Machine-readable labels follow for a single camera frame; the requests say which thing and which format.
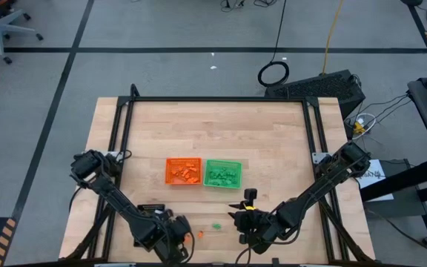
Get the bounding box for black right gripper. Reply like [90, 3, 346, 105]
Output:
[228, 188, 285, 255]

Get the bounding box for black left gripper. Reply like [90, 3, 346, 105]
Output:
[150, 213, 196, 265]

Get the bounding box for black plastic basket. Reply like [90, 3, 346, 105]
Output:
[133, 202, 166, 248]

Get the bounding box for green plastic basket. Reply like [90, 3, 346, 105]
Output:
[202, 159, 243, 190]

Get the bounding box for orange plastic basket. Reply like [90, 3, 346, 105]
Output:
[165, 157, 203, 185]

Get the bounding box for white paper sheet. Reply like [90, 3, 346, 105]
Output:
[356, 159, 394, 202]

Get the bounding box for black computer tower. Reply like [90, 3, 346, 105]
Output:
[264, 69, 366, 119]

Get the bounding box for blue seat office chair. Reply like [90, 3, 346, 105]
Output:
[0, 0, 44, 65]

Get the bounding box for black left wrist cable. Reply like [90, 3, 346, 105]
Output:
[183, 229, 196, 255]

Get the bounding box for black coiled cable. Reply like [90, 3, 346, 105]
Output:
[256, 0, 291, 88]

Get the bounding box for black floor cables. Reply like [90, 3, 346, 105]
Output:
[219, 0, 274, 9]

